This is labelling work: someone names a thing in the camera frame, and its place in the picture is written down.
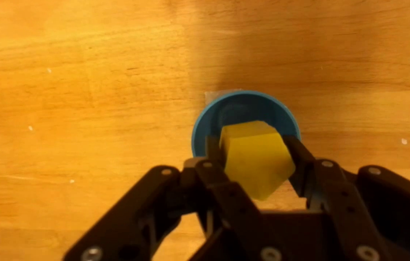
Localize blue plastic cup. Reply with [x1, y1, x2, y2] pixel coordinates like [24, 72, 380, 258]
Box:
[190, 90, 304, 161]

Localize yellow block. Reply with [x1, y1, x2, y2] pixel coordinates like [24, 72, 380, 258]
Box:
[219, 120, 297, 201]

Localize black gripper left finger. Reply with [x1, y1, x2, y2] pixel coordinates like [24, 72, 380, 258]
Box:
[62, 136, 296, 261]

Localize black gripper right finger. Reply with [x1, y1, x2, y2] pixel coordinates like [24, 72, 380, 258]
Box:
[283, 133, 410, 261]

